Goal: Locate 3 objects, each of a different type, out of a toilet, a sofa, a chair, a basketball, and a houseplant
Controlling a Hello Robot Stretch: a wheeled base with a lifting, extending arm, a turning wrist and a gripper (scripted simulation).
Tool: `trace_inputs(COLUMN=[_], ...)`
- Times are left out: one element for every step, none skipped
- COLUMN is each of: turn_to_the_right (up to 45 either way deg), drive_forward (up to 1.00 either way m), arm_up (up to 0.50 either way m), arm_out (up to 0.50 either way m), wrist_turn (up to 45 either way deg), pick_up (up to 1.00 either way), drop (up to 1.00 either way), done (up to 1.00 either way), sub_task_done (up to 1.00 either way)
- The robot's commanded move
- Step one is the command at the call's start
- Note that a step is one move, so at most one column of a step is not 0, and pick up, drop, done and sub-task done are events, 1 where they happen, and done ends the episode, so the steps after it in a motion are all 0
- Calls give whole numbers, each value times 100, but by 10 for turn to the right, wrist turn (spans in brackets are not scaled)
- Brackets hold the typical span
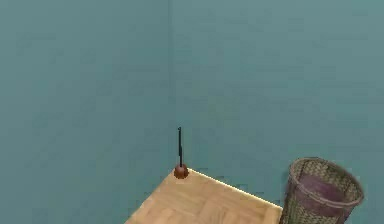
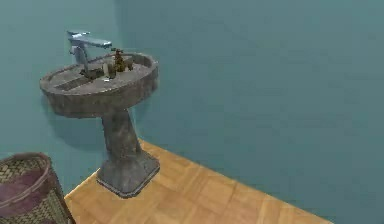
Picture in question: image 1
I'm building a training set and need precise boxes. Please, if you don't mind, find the brown plunger with black handle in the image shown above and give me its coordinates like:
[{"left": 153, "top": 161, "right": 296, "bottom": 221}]
[{"left": 173, "top": 126, "right": 190, "bottom": 180}]

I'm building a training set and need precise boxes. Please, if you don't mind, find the woven wire waste basket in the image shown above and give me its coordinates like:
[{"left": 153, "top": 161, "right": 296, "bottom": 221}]
[{"left": 279, "top": 156, "right": 365, "bottom": 224}]

